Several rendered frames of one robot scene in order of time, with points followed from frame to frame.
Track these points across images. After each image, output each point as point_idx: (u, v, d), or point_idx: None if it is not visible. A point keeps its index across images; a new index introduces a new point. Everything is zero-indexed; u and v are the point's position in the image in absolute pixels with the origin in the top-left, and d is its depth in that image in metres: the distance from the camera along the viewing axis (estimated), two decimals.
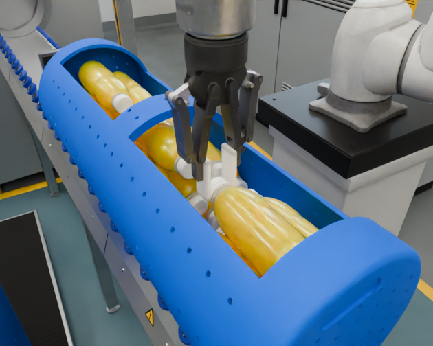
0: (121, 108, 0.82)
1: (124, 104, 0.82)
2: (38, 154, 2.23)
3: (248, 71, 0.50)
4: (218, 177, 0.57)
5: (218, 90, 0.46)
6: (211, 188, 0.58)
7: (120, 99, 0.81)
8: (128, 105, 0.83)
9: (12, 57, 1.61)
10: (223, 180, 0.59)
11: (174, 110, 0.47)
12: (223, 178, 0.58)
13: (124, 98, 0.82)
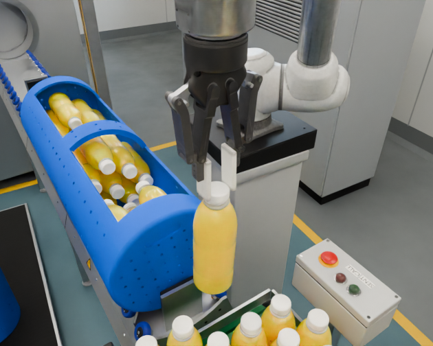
0: (73, 128, 1.22)
1: (76, 124, 1.22)
2: (29, 156, 2.63)
3: (248, 71, 0.50)
4: (226, 195, 0.57)
5: (218, 91, 0.46)
6: (213, 190, 0.57)
7: (73, 121, 1.21)
8: (79, 125, 1.23)
9: (5, 79, 2.01)
10: (227, 187, 0.58)
11: (174, 110, 0.47)
12: (229, 190, 0.58)
13: (75, 121, 1.21)
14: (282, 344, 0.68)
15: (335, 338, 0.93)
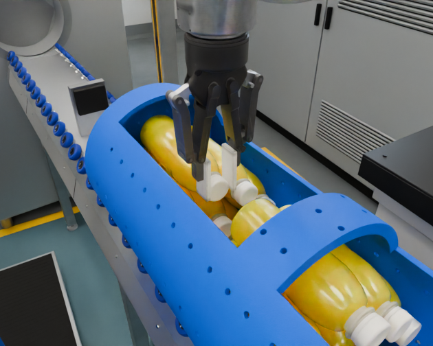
0: (213, 195, 0.57)
1: (218, 189, 0.57)
2: (54, 185, 1.98)
3: (249, 71, 0.50)
4: None
5: (218, 90, 0.46)
6: None
7: (214, 185, 0.56)
8: (223, 190, 0.58)
9: (31, 84, 1.36)
10: None
11: (174, 110, 0.47)
12: None
13: (219, 182, 0.57)
14: None
15: None
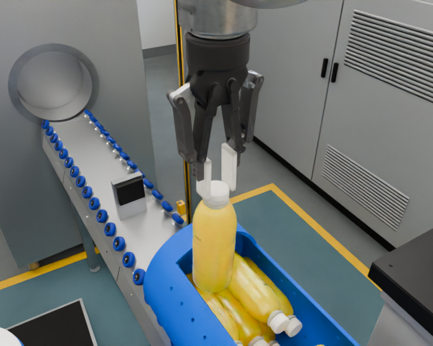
0: (213, 191, 0.57)
1: (216, 187, 0.58)
2: (80, 233, 2.13)
3: (249, 72, 0.50)
4: None
5: (219, 90, 0.46)
6: None
7: None
8: (222, 187, 0.58)
9: (69, 162, 1.51)
10: None
11: (175, 110, 0.47)
12: None
13: (211, 182, 0.59)
14: None
15: None
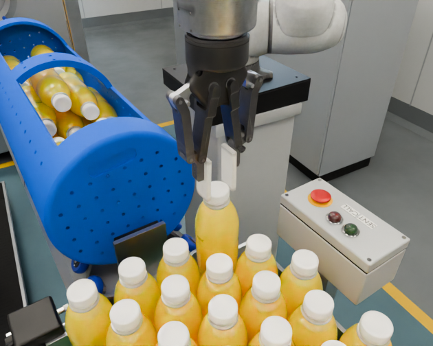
0: (213, 192, 0.57)
1: (216, 187, 0.58)
2: None
3: (249, 71, 0.50)
4: (183, 253, 0.58)
5: (218, 90, 0.46)
6: (172, 248, 0.59)
7: None
8: (222, 187, 0.58)
9: None
10: (185, 244, 0.59)
11: (174, 110, 0.47)
12: (187, 248, 0.59)
13: (211, 182, 0.59)
14: (257, 290, 0.53)
15: None
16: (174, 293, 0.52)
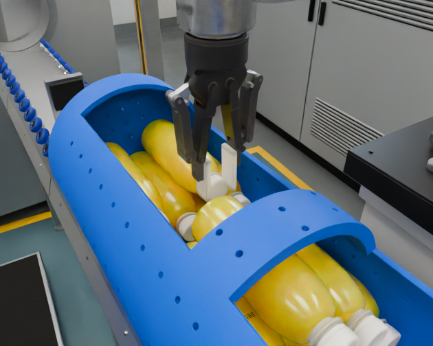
0: None
1: None
2: (41, 185, 1.94)
3: (248, 71, 0.50)
4: None
5: (218, 90, 0.46)
6: None
7: None
8: None
9: (10, 79, 1.31)
10: None
11: (174, 110, 0.47)
12: None
13: None
14: None
15: None
16: None
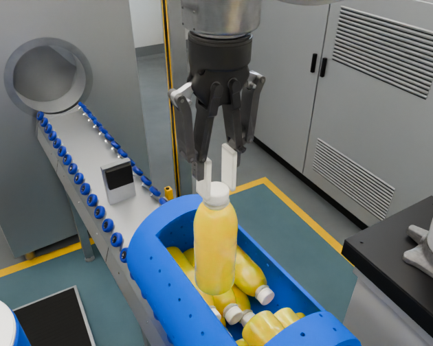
0: None
1: None
2: (75, 224, 2.19)
3: (251, 72, 0.50)
4: None
5: (220, 90, 0.46)
6: None
7: None
8: None
9: (62, 150, 1.57)
10: None
11: (176, 108, 0.47)
12: None
13: None
14: None
15: None
16: None
